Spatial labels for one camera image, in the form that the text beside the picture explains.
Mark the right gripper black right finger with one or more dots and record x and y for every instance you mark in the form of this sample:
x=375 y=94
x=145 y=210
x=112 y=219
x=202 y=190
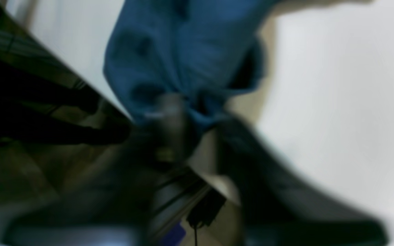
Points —
x=278 y=207

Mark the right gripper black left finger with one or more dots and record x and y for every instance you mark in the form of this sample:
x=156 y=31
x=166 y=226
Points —
x=114 y=207

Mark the dark blue t-shirt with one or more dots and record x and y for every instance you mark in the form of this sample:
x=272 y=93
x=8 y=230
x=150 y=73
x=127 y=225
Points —
x=205 y=50

